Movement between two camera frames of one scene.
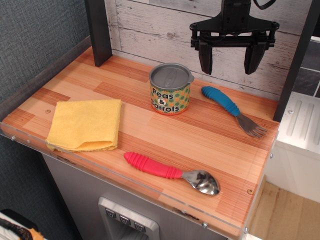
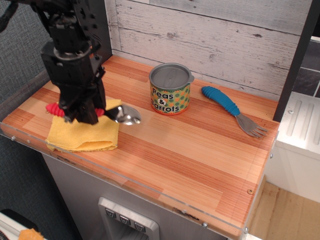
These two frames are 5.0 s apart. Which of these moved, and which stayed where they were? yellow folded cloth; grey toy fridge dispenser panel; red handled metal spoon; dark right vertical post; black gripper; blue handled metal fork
Moved: red handled metal spoon; black gripper
Stayed: grey toy fridge dispenser panel; blue handled metal fork; yellow folded cloth; dark right vertical post
